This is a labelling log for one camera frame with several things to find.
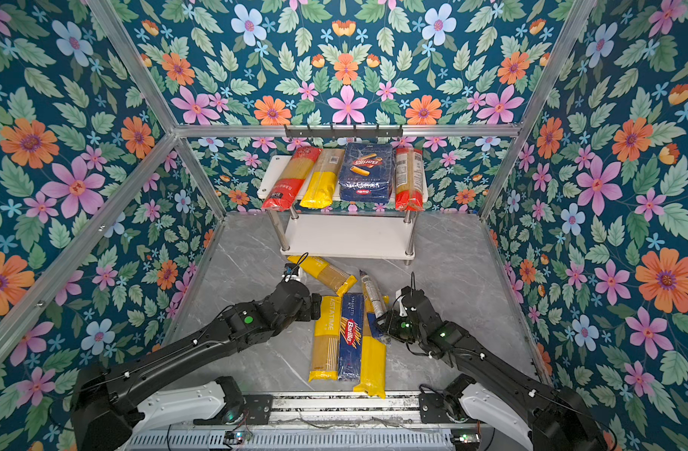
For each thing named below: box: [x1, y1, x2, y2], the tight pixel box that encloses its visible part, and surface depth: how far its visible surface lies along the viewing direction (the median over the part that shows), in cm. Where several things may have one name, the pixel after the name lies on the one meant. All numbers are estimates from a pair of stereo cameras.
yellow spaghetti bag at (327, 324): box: [308, 295, 343, 382], surface depth 85 cm
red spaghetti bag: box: [261, 146, 322, 212], surface depth 81 cm
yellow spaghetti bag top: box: [287, 255, 359, 296], surface depth 99 cm
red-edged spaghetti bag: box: [394, 147, 425, 212], surface depth 78 cm
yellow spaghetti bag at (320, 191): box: [299, 148, 345, 209], surface depth 78 cm
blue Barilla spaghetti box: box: [338, 292, 364, 382], surface depth 84 cm
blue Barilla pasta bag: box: [338, 141, 394, 204], surface depth 75 cm
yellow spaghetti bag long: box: [353, 282, 388, 400], surface depth 81 cm
